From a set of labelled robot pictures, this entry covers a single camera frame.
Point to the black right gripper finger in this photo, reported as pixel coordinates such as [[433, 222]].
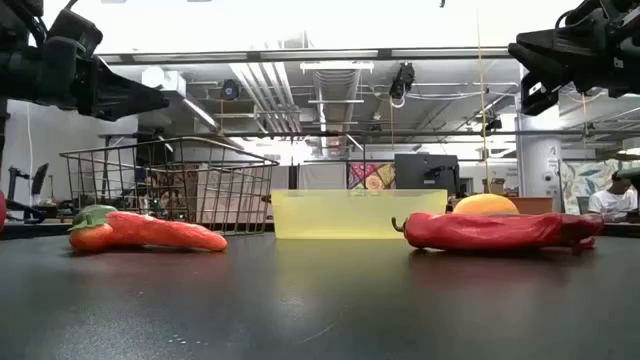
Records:
[[537, 97], [542, 52]]

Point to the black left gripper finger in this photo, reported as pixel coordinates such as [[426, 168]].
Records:
[[125, 97]]

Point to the green lime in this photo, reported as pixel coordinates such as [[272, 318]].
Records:
[[95, 211]]

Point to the yellow-orange round fruit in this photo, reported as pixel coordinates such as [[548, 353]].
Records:
[[485, 205]]

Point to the small dark red chili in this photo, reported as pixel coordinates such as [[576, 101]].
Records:
[[585, 227]]

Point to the large red chili pepper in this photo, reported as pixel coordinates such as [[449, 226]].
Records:
[[475, 230]]

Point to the white ceiling unit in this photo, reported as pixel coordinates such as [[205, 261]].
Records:
[[170, 80]]

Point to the white pillar with signs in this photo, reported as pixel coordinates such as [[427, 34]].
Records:
[[540, 160]]

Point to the cardboard box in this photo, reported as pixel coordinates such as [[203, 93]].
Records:
[[497, 186]]

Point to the floral mural panel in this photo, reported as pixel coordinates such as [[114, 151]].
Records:
[[580, 185]]

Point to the black tilted screen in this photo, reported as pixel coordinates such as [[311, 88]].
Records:
[[40, 177]]

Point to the orange plastic bowl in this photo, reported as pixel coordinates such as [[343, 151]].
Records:
[[535, 205]]

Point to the person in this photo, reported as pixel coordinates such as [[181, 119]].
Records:
[[612, 202]]

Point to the black computer monitor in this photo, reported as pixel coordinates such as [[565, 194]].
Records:
[[425, 172]]

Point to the black and red machine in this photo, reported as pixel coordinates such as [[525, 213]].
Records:
[[20, 207]]

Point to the colourful patterned tapestry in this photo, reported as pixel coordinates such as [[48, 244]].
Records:
[[371, 176]]

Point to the translucent yellow plastic bin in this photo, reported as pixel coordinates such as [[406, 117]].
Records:
[[325, 215]]

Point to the black horizontal frame bar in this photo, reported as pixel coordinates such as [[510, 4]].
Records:
[[300, 134]]

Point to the silver ceiling duct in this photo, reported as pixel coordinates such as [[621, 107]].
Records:
[[336, 100]]

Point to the aluminium overhead frame beam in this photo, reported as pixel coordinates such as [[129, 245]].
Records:
[[325, 54]]

